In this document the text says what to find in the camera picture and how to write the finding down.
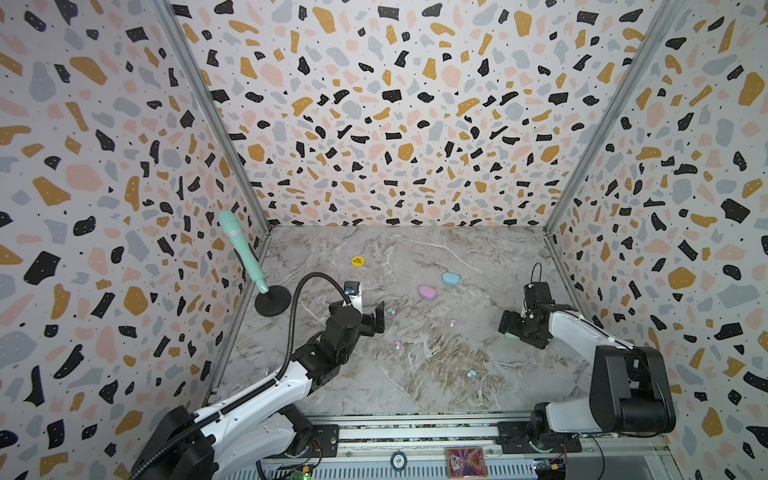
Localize blue earbud case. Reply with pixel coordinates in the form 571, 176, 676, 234
442, 272, 461, 286

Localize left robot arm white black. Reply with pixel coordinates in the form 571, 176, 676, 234
130, 302, 385, 479

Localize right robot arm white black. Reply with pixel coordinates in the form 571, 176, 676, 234
499, 304, 676, 441

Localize pink earbud case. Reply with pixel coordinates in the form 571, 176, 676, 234
418, 284, 437, 300

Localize black round microphone stand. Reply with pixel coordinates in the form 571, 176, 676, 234
254, 285, 292, 318

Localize round white badge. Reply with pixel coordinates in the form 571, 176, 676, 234
390, 451, 408, 472

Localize pink square card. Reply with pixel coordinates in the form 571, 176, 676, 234
446, 447, 488, 479

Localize mint green microphone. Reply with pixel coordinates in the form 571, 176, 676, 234
218, 211, 269, 294

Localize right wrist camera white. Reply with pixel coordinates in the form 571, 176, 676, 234
524, 281, 554, 311

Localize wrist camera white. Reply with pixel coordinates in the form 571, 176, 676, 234
344, 281, 362, 312
524, 281, 554, 311

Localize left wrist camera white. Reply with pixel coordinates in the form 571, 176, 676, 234
344, 281, 362, 312

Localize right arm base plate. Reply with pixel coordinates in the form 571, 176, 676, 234
496, 421, 582, 454

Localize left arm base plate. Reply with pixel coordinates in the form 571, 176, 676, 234
266, 424, 340, 461

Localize black corrugated cable hose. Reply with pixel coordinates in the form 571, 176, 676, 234
128, 272, 352, 480

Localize right aluminium corner post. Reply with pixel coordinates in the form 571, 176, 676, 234
544, 0, 686, 238

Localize aluminium corner post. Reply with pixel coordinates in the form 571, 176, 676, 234
150, 0, 270, 236
544, 0, 686, 238

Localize left aluminium corner post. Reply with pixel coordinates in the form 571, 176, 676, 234
150, 0, 270, 236

